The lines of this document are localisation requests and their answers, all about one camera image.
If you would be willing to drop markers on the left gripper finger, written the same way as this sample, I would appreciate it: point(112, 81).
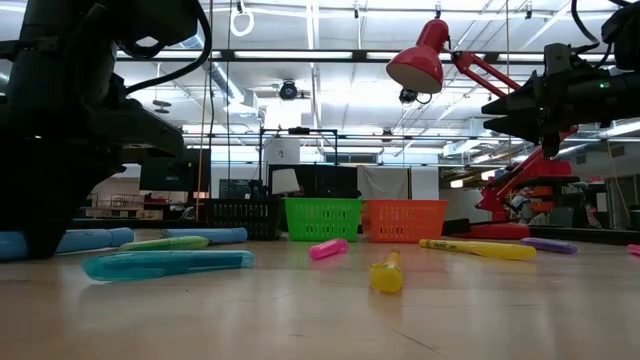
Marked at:
point(150, 149)
point(145, 125)

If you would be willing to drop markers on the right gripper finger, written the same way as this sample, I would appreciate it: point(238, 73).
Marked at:
point(522, 105)
point(522, 129)

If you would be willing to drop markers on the green highlighter marker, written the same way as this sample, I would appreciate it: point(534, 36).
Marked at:
point(165, 243)

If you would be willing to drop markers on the teal translucent highlighter marker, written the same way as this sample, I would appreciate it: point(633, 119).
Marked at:
point(165, 265)

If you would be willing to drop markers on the purple translucent highlighter marker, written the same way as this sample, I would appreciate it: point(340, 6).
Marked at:
point(550, 245)

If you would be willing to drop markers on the yellow highlighter marker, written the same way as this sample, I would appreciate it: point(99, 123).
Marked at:
point(480, 249)
point(386, 277)

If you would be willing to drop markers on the pink highlighter marker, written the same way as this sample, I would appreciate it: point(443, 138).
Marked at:
point(635, 250)
point(327, 249)

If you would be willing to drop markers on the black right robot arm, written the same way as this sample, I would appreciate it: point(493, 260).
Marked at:
point(627, 40)

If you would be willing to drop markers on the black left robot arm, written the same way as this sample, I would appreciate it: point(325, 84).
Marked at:
point(60, 205)

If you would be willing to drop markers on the shelf with orange bins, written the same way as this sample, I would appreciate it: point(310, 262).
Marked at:
point(540, 192)

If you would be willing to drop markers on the red desk lamp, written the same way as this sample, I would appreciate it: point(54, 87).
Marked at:
point(420, 60)

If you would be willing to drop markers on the black plastic basket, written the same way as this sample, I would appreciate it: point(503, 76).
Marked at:
point(242, 217)

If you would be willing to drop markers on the black ceiling spotlight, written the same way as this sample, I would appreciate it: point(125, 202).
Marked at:
point(288, 90)
point(407, 96)

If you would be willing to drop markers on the white board sheet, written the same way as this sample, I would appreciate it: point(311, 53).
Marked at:
point(285, 182)

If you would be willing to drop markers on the orange plastic basket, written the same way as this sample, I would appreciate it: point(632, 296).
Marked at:
point(405, 221)

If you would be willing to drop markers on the grey hanging cloth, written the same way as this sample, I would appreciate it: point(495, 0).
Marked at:
point(382, 182)

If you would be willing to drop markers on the black overhead rig crossbar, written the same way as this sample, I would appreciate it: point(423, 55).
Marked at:
point(360, 55)

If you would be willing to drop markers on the black partition panel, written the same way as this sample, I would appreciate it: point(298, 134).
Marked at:
point(325, 180)

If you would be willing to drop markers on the green plastic basket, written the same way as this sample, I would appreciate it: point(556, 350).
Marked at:
point(322, 220)

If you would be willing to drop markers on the black wall monitor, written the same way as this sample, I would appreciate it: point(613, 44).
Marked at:
point(170, 177)

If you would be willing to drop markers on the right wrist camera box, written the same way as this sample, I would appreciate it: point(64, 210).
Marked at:
point(557, 60)

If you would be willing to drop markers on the black aluminium table frame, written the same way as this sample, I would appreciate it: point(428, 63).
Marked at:
point(150, 224)

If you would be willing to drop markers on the distant black rig frame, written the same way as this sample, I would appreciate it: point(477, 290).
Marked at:
point(300, 131)

